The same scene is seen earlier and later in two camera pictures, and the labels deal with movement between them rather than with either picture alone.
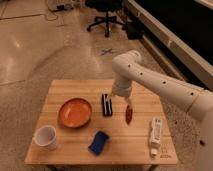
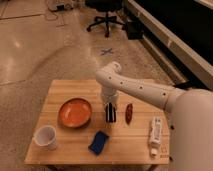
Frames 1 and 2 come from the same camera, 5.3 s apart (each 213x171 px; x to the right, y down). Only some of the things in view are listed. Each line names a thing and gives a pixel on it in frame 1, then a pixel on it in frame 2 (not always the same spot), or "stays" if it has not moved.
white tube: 156,137 stays
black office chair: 105,6 stays
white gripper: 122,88 to 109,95
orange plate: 75,112 stays
